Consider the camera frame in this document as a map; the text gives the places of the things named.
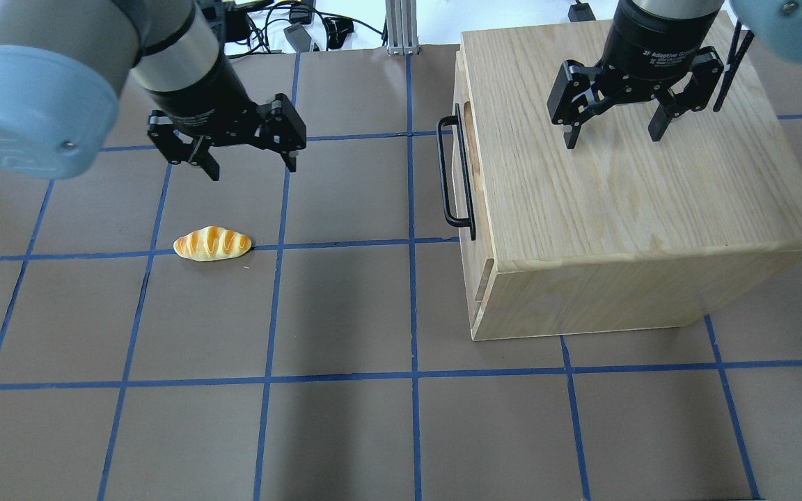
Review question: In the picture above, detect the black drawer handle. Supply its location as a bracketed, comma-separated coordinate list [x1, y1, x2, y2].
[437, 104, 477, 241]

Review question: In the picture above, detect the brown paper table mat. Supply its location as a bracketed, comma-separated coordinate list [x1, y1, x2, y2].
[0, 47, 802, 500]

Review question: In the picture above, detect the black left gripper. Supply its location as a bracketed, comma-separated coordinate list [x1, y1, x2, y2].
[147, 63, 308, 182]

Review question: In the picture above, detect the toy bread loaf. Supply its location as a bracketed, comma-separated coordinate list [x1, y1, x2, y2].
[173, 225, 254, 262]

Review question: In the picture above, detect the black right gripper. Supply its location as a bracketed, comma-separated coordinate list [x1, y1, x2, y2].
[547, 1, 723, 150]

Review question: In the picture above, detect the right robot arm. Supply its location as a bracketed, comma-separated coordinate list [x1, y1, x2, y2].
[547, 1, 802, 149]

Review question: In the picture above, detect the black power adapter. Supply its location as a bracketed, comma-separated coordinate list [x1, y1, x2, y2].
[283, 23, 320, 53]

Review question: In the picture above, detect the wooden drawer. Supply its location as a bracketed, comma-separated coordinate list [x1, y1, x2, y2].
[451, 49, 494, 340]

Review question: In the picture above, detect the aluminium frame post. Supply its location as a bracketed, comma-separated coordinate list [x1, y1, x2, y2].
[384, 0, 420, 55]

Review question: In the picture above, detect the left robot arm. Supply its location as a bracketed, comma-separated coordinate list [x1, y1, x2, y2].
[0, 1, 308, 181]

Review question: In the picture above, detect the black cable bundle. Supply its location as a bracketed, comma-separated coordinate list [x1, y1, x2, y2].
[196, 0, 388, 56]

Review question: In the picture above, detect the wooden drawer cabinet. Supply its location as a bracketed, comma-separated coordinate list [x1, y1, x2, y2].
[459, 20, 802, 340]

